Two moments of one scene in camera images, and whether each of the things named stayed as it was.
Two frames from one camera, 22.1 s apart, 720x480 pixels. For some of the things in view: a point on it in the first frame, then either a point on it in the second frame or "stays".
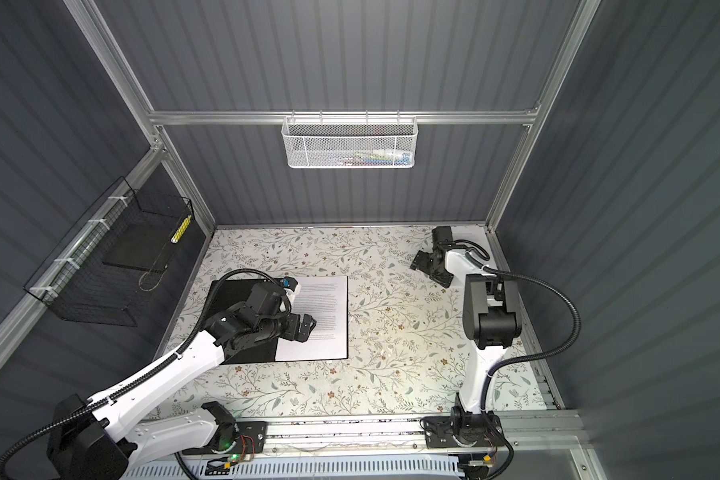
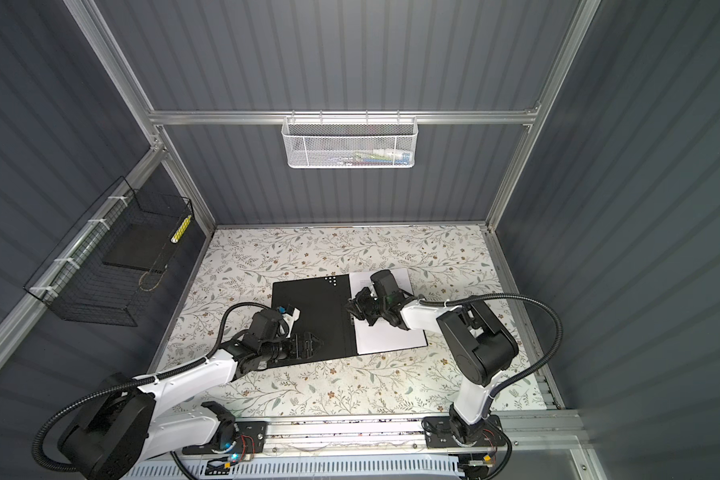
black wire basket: x=108 y=268 stays
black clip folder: x=226 y=293 -> x=320 y=303
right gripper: x=427 y=258 -> x=358 y=307
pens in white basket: x=370 y=157 stays
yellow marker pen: x=175 y=238 stays
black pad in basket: x=142 y=245 stays
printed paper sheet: x=478 y=236 -> x=381 y=337
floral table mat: x=406 y=347 stays
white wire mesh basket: x=350 y=141 stays
